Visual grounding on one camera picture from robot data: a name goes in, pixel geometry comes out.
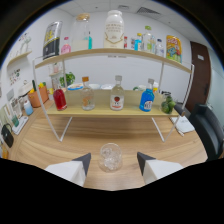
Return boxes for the black yellow tall can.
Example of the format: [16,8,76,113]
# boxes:
[42,20,63,60]

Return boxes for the yellow snack can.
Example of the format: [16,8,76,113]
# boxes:
[165,34,183,64]

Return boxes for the white fabric pouch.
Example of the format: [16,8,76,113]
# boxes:
[170,115,196,136]

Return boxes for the clear bottle red label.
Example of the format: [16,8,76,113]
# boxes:
[109,75,126,111]

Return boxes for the two-tier wooden shelf rack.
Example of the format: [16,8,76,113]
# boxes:
[32,47,195,144]

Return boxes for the brown door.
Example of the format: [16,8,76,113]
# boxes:
[185,40,212,113]

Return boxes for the pink small bottle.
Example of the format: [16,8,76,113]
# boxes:
[60,36,72,55]

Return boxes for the green potted plant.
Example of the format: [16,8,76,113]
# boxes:
[59,71,76,88]

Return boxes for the white tray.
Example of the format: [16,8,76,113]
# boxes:
[11,115,30,136]

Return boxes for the orange basket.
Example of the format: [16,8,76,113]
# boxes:
[27,84,50,108]

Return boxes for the clear glass with ice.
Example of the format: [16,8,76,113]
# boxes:
[98,142,124,173]

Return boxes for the black sofa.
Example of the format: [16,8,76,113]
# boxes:
[189,103,224,162]

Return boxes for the teal small bottle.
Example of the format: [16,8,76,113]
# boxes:
[84,30,93,50]

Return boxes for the red liquid bottle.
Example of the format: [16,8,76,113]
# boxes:
[52,79,68,112]

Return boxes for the white blue plastic bottle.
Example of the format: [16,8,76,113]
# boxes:
[22,98,34,117]

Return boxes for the wooden wall shelf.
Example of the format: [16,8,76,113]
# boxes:
[7,49,33,68]

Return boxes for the green cup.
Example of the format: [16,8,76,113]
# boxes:
[11,114,20,128]

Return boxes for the orange-cap clear small bottle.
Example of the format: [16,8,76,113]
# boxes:
[80,76,96,111]

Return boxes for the blue liquid bottle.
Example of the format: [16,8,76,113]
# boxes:
[138,78,156,113]

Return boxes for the green-cap clear bottle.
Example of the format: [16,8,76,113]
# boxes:
[142,25,156,54]

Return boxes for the white milk bottle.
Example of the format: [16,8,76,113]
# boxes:
[103,9,125,50]

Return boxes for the black handbag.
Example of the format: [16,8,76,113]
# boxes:
[0,123,15,149]

